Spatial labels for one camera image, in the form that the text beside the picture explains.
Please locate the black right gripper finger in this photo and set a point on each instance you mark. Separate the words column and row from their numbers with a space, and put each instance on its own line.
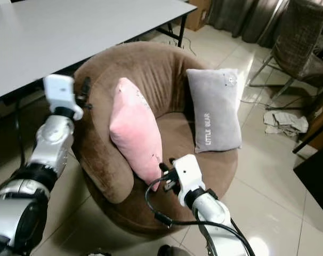
column 174, row 162
column 164, row 166

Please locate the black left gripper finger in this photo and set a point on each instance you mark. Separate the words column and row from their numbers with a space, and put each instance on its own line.
column 86, row 84

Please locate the pink plush pillow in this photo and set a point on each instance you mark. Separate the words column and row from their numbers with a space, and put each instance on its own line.
column 135, row 133

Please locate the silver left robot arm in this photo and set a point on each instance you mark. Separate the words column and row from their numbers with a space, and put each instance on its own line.
column 23, row 202

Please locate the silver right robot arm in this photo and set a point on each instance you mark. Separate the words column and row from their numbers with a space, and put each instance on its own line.
column 217, row 218

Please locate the brown round velvet sofa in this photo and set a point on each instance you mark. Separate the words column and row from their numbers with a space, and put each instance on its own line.
column 103, row 160

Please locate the grey little bear pillow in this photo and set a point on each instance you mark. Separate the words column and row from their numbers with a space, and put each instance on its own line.
column 215, row 112

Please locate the black floor mat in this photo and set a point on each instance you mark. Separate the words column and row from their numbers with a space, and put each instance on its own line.
column 316, row 184

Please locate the white table with black legs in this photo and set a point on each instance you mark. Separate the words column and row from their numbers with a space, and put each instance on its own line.
column 65, row 37

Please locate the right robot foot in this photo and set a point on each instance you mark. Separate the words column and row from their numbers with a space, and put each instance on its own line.
column 172, row 250

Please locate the crumpled grey cloth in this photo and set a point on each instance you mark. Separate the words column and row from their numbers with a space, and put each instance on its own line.
column 285, row 122

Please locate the brown cardboard box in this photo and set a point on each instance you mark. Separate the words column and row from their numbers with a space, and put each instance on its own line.
column 198, row 13

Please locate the dark wooden furniture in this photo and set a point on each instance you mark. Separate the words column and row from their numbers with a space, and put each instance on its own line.
column 319, row 128

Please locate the grey curtain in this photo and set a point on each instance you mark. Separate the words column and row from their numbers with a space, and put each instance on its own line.
column 241, row 16

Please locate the grey fabric metal-legged chair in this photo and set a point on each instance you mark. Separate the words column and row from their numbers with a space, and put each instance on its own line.
column 297, row 37

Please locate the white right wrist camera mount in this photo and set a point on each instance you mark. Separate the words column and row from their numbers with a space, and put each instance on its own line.
column 189, row 176

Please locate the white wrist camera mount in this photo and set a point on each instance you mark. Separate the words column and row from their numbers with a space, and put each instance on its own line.
column 60, row 93
column 189, row 176

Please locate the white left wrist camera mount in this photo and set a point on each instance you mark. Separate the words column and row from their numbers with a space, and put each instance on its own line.
column 60, row 93

